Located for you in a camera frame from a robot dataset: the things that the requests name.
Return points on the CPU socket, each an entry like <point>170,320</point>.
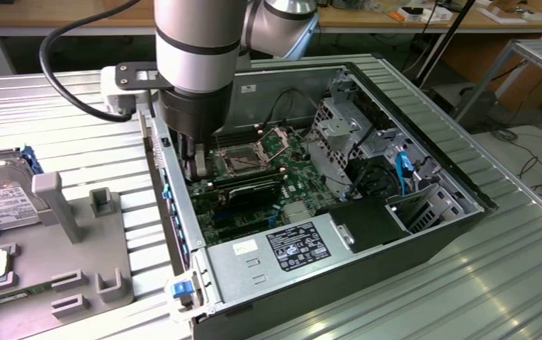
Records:
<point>242,161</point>

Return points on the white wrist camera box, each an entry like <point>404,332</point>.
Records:
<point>120,101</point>

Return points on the orange box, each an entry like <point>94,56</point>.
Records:
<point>400,15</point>

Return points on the metal disk bay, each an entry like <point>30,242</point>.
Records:
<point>341,134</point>

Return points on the silver chipset heat sink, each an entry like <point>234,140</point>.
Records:
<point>300,212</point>

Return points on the black plastic shroud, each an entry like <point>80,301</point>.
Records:
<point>371,226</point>

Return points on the Nvidia Quadro graphics card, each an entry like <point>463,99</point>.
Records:
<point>252,198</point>

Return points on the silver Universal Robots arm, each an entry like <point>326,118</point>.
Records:
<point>196,53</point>

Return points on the blue case latch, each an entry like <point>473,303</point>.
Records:
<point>181,289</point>

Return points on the grey power supply unit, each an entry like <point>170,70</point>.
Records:
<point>248,272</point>

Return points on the grey parts rack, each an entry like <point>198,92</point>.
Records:
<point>62,262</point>

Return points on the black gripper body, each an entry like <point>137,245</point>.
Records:
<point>196,113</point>

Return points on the white block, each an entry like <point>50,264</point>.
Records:
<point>503,14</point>

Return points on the loose green RAM stick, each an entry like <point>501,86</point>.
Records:
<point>12,294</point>

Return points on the installed RAM stick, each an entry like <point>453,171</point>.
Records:
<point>252,180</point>

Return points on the black slanted pole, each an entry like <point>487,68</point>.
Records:
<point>445,42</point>

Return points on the blue SATA port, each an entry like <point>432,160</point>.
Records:
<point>270,222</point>

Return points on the open black PC case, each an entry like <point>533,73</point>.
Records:
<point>346,280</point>

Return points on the metal socket cover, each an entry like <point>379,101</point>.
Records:
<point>276,141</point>

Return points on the thin locking lever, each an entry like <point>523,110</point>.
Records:
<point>216,141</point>

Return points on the green Dell motherboard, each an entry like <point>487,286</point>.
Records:
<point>309,177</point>

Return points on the wooden desk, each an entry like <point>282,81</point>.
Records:
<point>441,25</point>

